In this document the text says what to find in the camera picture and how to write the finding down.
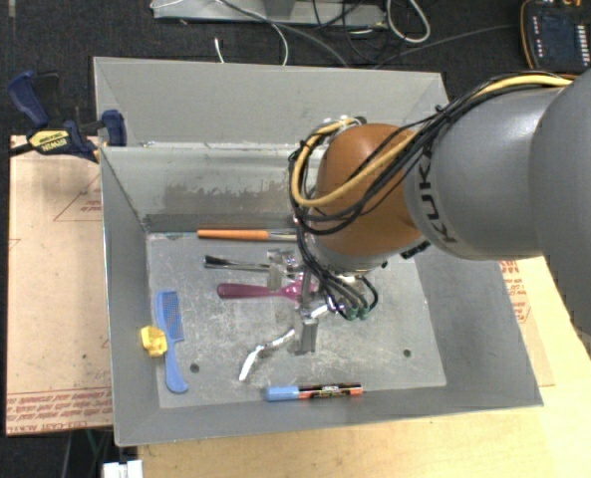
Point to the purple plastic spoon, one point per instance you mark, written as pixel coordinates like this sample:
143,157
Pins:
255,291

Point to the black orange marker blue cap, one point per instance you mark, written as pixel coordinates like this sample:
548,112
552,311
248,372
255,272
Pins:
315,392

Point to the small yellow plastic piece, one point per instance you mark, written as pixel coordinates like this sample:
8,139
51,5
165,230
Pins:
153,341

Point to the blue comb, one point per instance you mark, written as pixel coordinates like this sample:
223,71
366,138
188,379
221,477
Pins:
171,326

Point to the brown cardboard board red print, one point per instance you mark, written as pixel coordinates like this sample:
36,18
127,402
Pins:
56,287

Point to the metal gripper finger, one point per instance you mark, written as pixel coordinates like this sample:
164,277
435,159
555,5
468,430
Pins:
275,276
306,337

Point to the white and silver bent strip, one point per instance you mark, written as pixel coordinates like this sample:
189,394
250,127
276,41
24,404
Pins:
265,350

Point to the black cylinder on white bracket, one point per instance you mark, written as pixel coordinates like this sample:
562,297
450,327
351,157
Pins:
415,250

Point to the grey metal bin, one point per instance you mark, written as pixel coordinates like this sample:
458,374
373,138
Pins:
215,102

